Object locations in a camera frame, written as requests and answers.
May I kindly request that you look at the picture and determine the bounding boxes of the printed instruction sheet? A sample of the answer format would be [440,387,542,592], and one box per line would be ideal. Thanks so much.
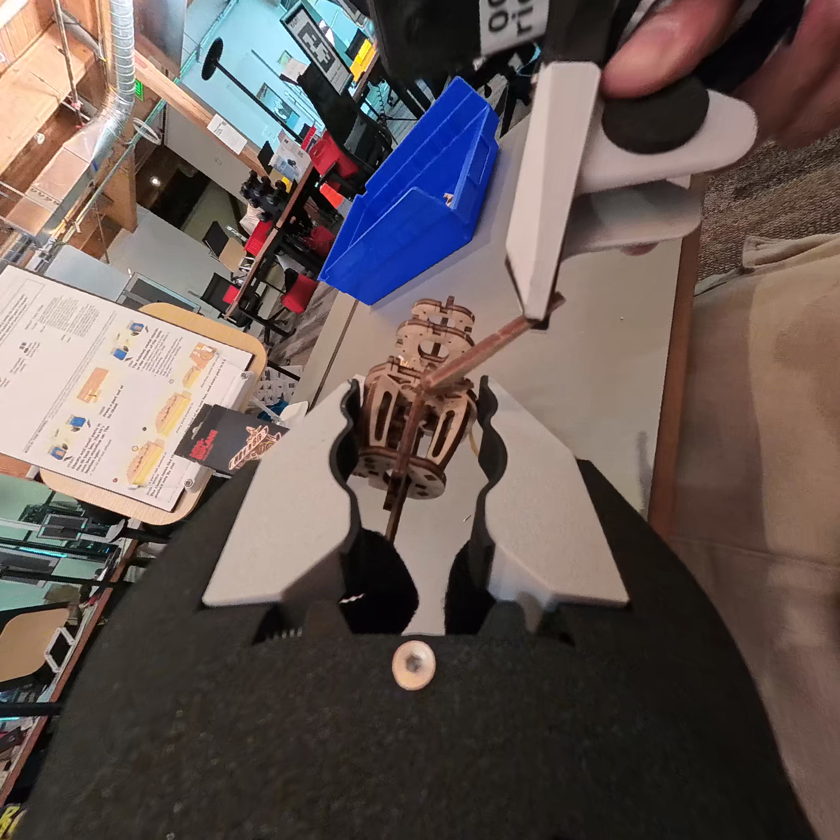
[0,264,257,514]

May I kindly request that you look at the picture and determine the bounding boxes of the silver ventilation duct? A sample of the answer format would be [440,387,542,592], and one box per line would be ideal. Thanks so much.
[62,0,144,175]

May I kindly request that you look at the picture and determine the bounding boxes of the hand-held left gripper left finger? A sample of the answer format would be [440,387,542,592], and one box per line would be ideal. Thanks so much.
[202,378,363,611]

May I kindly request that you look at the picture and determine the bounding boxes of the black round-top stand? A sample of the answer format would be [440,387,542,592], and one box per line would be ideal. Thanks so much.
[205,36,309,116]

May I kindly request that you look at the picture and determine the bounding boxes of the black monitor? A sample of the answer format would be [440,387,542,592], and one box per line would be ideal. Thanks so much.
[297,62,395,175]

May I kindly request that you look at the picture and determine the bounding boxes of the black white marker board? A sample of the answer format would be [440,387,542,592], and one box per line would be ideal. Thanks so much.
[281,0,353,88]

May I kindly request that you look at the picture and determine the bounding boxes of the wooden model assembly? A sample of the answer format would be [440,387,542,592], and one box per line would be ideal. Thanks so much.
[354,297,481,546]

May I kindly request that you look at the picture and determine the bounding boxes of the black product card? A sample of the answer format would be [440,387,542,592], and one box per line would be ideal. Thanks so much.
[172,402,291,478]

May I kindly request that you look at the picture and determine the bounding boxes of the rounded plywood tabletop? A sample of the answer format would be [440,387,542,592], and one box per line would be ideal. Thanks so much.
[38,302,269,527]

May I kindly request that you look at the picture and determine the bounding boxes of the blue plastic bin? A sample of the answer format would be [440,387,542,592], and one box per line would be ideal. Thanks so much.
[317,75,501,307]

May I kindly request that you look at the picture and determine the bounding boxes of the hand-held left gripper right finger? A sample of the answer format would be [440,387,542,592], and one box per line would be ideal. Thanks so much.
[474,376,631,632]

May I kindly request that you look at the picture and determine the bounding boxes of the row of red black chairs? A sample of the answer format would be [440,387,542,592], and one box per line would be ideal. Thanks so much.
[197,125,395,332]

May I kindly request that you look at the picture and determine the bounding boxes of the person's right hand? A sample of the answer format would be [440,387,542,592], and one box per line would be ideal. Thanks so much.
[602,0,840,151]

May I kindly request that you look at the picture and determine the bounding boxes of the pointed wooden stick part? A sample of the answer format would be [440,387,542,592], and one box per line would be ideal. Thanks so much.
[423,293,567,395]

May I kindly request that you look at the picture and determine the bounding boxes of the person's tan pants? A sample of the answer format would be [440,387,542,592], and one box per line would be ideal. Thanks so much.
[668,233,840,840]

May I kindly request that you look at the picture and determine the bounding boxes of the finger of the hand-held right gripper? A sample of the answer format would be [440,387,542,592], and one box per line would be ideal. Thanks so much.
[504,61,603,330]

